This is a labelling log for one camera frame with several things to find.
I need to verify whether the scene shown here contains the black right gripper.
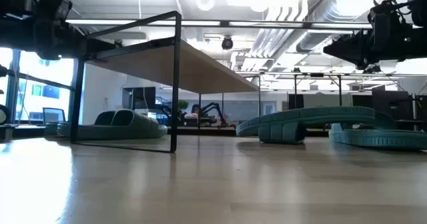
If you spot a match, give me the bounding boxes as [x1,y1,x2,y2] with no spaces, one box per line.
[322,25,427,70]

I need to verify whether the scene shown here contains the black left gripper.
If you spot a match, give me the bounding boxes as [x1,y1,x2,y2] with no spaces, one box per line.
[32,19,117,61]

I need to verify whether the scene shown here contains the teal rubber slide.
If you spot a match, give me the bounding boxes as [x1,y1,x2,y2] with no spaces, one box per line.
[235,106,396,145]
[328,122,427,151]

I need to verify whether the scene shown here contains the long linear ceiling light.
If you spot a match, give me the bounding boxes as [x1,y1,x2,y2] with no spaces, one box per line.
[65,19,373,31]

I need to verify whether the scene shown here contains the black ceiling spotlight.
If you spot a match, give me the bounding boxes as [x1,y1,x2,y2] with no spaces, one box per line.
[362,65,382,75]

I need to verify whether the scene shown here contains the large office window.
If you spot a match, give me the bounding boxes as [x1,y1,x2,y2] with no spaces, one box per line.
[0,47,75,123]

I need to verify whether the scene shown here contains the black computer monitor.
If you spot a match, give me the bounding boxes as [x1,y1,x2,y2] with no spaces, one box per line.
[121,86,157,111]

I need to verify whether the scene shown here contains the dark office partition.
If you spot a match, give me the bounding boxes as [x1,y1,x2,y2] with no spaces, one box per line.
[352,89,414,122]

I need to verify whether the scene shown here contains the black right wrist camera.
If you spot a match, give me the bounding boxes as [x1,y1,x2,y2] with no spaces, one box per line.
[368,0,402,53]

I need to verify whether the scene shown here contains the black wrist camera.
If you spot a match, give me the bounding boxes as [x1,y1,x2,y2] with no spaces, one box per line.
[33,0,73,27]
[368,0,402,53]

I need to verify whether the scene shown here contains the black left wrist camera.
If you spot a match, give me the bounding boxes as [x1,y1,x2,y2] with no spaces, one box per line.
[33,0,73,27]

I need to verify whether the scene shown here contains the thin black workstation frame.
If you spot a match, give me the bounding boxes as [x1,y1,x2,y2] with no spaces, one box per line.
[276,72,343,107]

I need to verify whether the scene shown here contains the dark screen light frame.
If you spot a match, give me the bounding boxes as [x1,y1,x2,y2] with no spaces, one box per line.
[42,107,67,125]

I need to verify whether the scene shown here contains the wooden shelf black metal frame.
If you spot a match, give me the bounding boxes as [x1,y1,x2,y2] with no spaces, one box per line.
[69,10,260,154]

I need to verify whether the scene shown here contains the black aluminium table frame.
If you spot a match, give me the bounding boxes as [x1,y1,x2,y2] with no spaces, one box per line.
[0,123,334,142]

